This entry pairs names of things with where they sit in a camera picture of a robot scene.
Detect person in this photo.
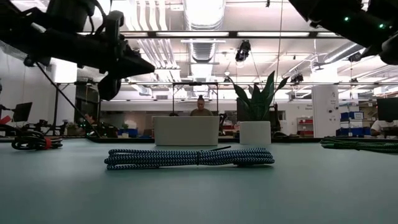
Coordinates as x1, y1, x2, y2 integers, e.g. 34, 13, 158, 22
369, 119, 398, 138
190, 94, 215, 117
83, 113, 98, 125

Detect white pillar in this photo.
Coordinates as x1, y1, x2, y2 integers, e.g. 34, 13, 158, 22
311, 85, 340, 139

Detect green black braided cable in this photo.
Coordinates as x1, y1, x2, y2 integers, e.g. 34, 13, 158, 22
320, 136, 398, 154

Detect white plastic bin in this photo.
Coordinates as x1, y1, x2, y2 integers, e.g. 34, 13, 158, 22
152, 115, 220, 147

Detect green snake plant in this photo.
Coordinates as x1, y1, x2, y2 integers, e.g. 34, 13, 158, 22
228, 70, 290, 123

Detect black ceiling spotlight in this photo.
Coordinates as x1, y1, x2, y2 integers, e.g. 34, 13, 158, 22
348, 51, 363, 63
234, 39, 252, 63

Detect blue storage bins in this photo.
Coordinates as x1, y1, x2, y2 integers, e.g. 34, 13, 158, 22
340, 111, 365, 121

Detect silver ceiling duct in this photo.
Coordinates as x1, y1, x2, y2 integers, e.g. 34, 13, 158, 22
183, 0, 227, 63

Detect black cable with red tie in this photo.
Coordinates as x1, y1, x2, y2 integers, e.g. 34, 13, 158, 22
11, 130, 63, 151

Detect white plant pot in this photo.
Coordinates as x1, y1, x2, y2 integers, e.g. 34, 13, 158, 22
239, 120, 272, 146

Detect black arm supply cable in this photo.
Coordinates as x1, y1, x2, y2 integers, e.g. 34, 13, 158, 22
34, 61, 101, 138

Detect black monitor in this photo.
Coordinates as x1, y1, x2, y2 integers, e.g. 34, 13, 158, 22
376, 97, 398, 123
12, 102, 33, 123

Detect green table mat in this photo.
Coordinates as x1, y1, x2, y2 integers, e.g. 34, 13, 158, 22
0, 138, 398, 224

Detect blue white braided cable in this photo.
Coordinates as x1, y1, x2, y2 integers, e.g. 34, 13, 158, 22
104, 147, 275, 171

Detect black portal frame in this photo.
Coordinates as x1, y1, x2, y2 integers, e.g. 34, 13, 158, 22
172, 82, 220, 117

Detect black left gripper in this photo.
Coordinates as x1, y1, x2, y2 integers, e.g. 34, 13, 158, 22
97, 10, 155, 101

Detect red shelf rack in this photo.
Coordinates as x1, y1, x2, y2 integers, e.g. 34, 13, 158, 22
296, 117, 315, 137

